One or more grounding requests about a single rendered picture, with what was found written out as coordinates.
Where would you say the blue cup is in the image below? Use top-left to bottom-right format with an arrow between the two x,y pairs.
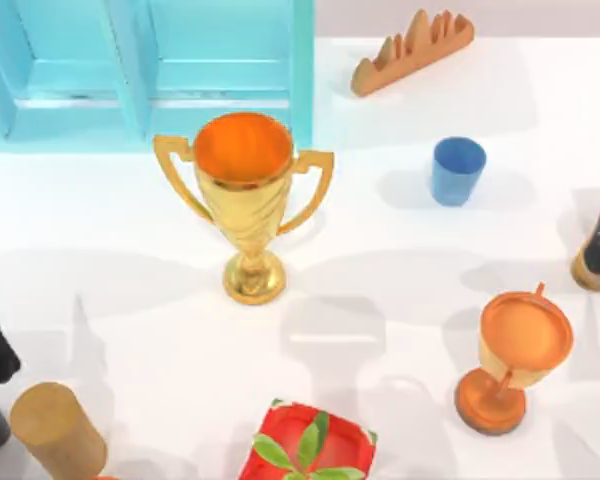
430,137 -> 488,207

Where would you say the orange trophy cup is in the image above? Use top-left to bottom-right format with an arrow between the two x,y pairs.
454,282 -> 575,435

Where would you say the brown wooden cylinder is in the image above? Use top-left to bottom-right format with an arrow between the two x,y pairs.
9,381 -> 109,480

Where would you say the brown sliced bread loaf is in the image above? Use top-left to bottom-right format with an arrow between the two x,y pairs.
350,8 -> 476,98

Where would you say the red plant pot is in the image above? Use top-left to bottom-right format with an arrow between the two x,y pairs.
238,398 -> 380,480

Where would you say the gold trophy with handles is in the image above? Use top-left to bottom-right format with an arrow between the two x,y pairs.
152,111 -> 335,304

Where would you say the light blue rack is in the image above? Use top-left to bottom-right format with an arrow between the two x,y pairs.
0,0 -> 315,154

